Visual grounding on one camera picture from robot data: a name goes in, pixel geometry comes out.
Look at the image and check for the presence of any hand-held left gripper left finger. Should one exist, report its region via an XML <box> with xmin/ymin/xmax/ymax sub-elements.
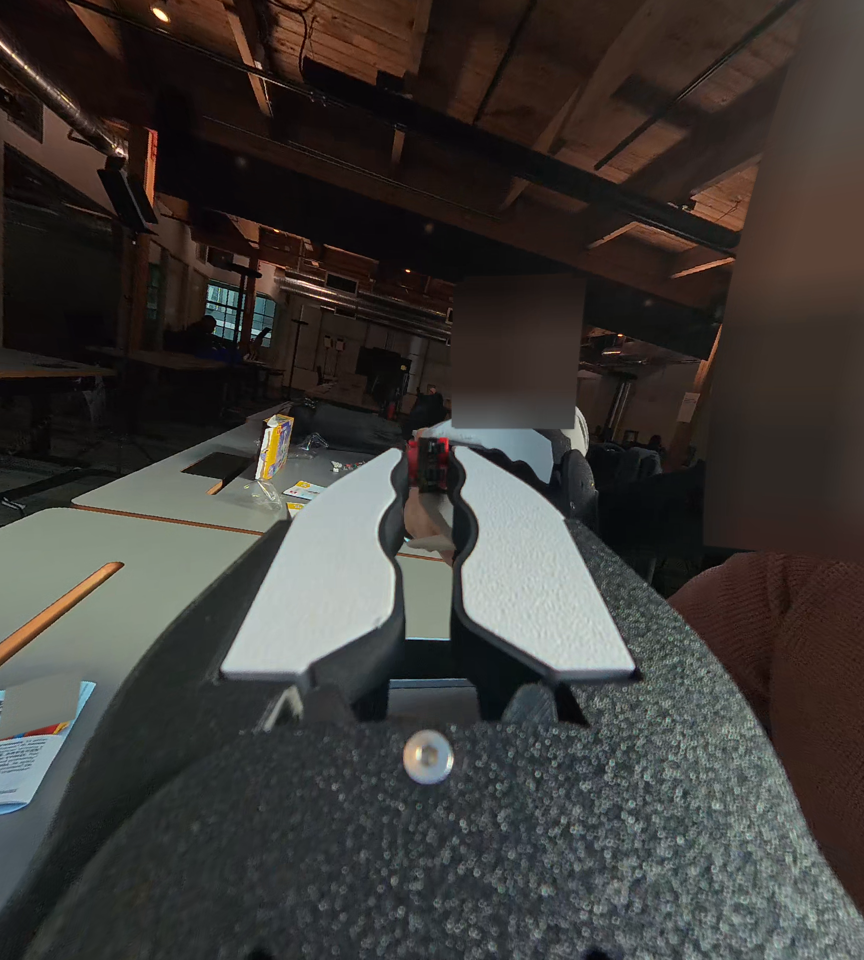
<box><xmin>221</xmin><ymin>447</ymin><xmax>409</xmax><ymax>688</ymax></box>

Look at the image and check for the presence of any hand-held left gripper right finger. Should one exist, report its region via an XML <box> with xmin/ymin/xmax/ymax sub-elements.
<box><xmin>450</xmin><ymin>443</ymin><xmax>640</xmax><ymax>688</ymax></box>

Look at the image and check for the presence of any small red black lego assembly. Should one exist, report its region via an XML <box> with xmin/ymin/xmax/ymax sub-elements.
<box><xmin>404</xmin><ymin>434</ymin><xmax>457</xmax><ymax>496</ymax></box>

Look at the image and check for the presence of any black office chair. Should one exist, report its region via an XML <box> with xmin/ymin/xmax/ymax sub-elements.
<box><xmin>549</xmin><ymin>446</ymin><xmax>602</xmax><ymax>529</ymax></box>

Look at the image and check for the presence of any small yellow white box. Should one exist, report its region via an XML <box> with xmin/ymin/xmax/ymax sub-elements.
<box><xmin>255</xmin><ymin>411</ymin><xmax>296</xmax><ymax>483</ymax></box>

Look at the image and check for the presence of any dark framed window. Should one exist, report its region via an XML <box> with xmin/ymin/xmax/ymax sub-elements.
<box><xmin>201</xmin><ymin>281</ymin><xmax>278</xmax><ymax>351</ymax></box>

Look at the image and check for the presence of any white blue instruction leaflet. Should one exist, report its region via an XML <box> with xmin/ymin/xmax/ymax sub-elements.
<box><xmin>0</xmin><ymin>675</ymin><xmax>100</xmax><ymax>825</ymax></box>

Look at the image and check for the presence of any black hanging monitor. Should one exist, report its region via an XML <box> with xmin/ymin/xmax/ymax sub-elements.
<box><xmin>96</xmin><ymin>156</ymin><xmax>163</xmax><ymax>235</ymax></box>

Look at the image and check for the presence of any long ceiling duct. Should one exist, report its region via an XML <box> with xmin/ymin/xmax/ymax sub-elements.
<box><xmin>0</xmin><ymin>0</ymin><xmax>133</xmax><ymax>162</ymax></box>

